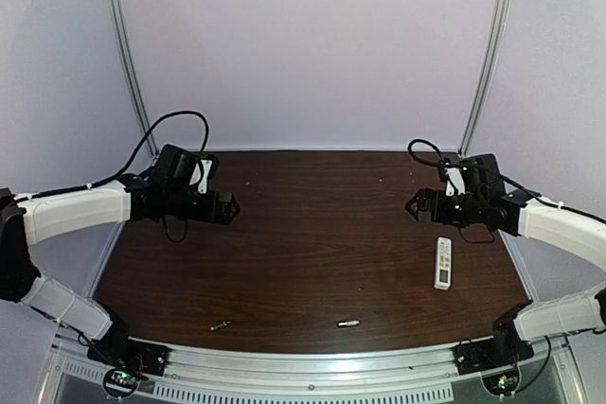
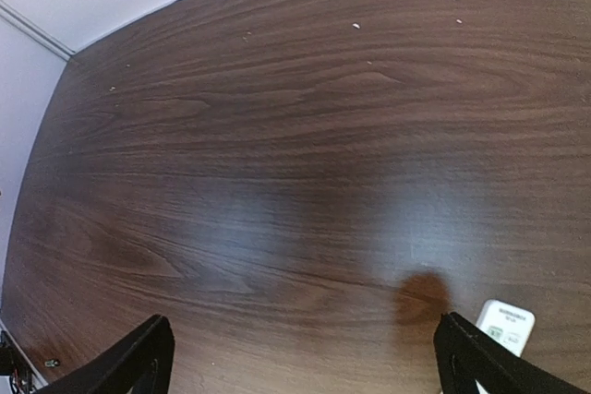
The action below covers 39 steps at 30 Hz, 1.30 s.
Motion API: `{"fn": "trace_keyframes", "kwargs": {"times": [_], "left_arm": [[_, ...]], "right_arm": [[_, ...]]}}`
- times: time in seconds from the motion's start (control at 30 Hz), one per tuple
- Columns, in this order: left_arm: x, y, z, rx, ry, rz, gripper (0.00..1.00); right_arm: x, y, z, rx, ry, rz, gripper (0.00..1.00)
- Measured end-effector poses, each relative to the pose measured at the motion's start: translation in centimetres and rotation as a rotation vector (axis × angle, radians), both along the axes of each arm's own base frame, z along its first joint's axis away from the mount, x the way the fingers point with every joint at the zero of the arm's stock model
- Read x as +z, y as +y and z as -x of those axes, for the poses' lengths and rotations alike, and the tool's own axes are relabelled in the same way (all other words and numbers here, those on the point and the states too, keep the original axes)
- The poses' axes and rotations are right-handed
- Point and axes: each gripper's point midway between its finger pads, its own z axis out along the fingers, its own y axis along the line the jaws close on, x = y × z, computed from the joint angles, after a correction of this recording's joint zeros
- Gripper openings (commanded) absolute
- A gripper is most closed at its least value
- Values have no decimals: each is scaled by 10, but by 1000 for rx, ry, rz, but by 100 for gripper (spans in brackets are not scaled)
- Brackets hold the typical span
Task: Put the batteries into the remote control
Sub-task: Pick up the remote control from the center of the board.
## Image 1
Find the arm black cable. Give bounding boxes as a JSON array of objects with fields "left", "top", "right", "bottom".
[
  {"left": 407, "top": 138, "right": 606, "bottom": 225},
  {"left": 27, "top": 110, "right": 211, "bottom": 200}
]

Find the aluminium frame post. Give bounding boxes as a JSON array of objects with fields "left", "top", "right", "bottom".
[
  {"left": 108, "top": 0, "right": 151, "bottom": 134},
  {"left": 458, "top": 0, "right": 511, "bottom": 156}
]

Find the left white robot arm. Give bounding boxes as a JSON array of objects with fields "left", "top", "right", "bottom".
[{"left": 1, "top": 174, "right": 240, "bottom": 341}]

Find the circuit board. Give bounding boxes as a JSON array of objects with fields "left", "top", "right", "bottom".
[
  {"left": 101, "top": 368, "right": 140, "bottom": 399},
  {"left": 481, "top": 368, "right": 521, "bottom": 398}
]

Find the right aluminium frame post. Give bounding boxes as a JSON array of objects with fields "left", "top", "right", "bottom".
[{"left": 458, "top": 0, "right": 511, "bottom": 156}]

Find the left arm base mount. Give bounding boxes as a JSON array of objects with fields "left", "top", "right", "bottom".
[{"left": 80, "top": 323, "right": 169, "bottom": 377}]

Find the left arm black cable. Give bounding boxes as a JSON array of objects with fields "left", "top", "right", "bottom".
[{"left": 27, "top": 110, "right": 211, "bottom": 200}]

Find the green AAA battery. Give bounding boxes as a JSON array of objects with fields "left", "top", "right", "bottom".
[{"left": 210, "top": 321, "right": 230, "bottom": 331}]

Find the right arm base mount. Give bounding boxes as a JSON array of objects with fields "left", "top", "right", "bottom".
[{"left": 452, "top": 323, "right": 534, "bottom": 376}]

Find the left aluminium frame post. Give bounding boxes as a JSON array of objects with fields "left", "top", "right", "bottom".
[{"left": 108, "top": 0, "right": 151, "bottom": 134}]

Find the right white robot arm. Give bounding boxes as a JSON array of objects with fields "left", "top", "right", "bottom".
[{"left": 405, "top": 188, "right": 605, "bottom": 344}]

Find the right circuit board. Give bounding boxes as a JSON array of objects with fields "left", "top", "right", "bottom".
[{"left": 481, "top": 368, "right": 521, "bottom": 398}]

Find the front aluminium rail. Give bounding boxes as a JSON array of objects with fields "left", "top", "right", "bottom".
[{"left": 34, "top": 329, "right": 587, "bottom": 403}]

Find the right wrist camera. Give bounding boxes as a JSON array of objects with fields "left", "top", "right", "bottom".
[{"left": 438, "top": 153, "right": 506, "bottom": 200}]

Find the left circuit board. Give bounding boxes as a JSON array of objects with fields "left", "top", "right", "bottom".
[{"left": 101, "top": 368, "right": 140, "bottom": 399}]

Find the white remote control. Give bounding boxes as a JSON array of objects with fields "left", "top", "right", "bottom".
[{"left": 434, "top": 237, "right": 453, "bottom": 290}]

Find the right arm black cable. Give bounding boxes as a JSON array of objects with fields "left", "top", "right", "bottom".
[{"left": 407, "top": 138, "right": 606, "bottom": 225}]

